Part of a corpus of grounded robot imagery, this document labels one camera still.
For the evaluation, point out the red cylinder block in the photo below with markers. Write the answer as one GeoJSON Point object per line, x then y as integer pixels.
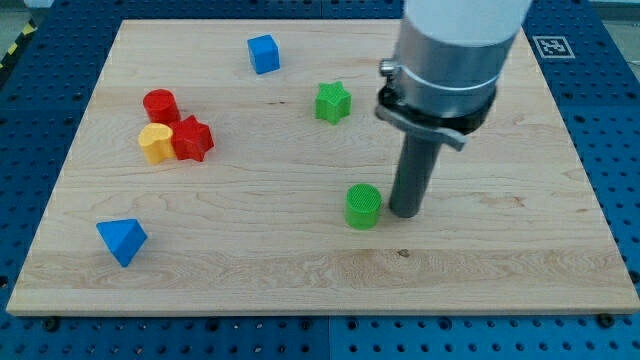
{"type": "Point", "coordinates": [161, 107]}

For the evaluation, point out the green star block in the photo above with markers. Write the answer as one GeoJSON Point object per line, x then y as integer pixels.
{"type": "Point", "coordinates": [333, 102]}

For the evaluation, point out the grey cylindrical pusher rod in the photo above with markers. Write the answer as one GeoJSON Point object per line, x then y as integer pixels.
{"type": "Point", "coordinates": [413, 173]}

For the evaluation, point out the wooden board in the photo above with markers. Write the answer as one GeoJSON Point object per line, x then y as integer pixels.
{"type": "Point", "coordinates": [509, 225]}

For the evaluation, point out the yellow heart block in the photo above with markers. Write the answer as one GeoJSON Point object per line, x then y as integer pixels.
{"type": "Point", "coordinates": [155, 141]}

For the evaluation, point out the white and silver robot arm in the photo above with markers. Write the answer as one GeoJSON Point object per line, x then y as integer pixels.
{"type": "Point", "coordinates": [441, 82]}

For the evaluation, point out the blue cube block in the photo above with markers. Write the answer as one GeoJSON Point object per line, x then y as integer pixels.
{"type": "Point", "coordinates": [264, 54]}

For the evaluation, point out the red star block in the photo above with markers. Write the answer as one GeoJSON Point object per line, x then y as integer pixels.
{"type": "Point", "coordinates": [191, 139]}

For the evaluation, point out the green cylinder block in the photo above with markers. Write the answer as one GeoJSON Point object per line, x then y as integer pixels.
{"type": "Point", "coordinates": [362, 206]}

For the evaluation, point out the blue triangle block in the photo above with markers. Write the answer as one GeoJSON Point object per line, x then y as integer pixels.
{"type": "Point", "coordinates": [123, 238]}

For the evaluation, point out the black clamp with grey lever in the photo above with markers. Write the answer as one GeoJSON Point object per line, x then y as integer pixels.
{"type": "Point", "coordinates": [436, 115]}

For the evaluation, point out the white fiducial marker tag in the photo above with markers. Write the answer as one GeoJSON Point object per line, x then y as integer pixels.
{"type": "Point", "coordinates": [553, 47]}

